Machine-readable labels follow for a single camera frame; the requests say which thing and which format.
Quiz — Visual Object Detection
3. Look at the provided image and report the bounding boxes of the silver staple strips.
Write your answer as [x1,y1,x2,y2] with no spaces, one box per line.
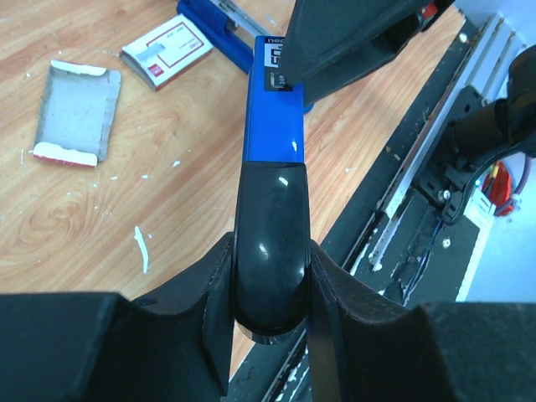
[33,59,121,168]

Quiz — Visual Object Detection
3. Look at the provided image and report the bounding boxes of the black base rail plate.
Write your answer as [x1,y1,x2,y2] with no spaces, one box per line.
[228,16,524,402]

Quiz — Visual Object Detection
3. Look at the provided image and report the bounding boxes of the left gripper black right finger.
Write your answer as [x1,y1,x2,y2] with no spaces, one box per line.
[307,245,535,401]

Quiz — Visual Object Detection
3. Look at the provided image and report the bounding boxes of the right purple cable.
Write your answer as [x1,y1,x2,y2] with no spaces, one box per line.
[489,154,533,217]

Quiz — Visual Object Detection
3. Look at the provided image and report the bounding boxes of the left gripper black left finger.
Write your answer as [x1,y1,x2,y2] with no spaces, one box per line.
[1,234,234,401]

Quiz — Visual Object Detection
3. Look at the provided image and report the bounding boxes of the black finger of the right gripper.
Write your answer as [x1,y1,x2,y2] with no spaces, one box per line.
[280,0,454,107]

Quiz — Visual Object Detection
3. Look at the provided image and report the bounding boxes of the red staple box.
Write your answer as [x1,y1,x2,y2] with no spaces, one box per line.
[120,14,214,91]

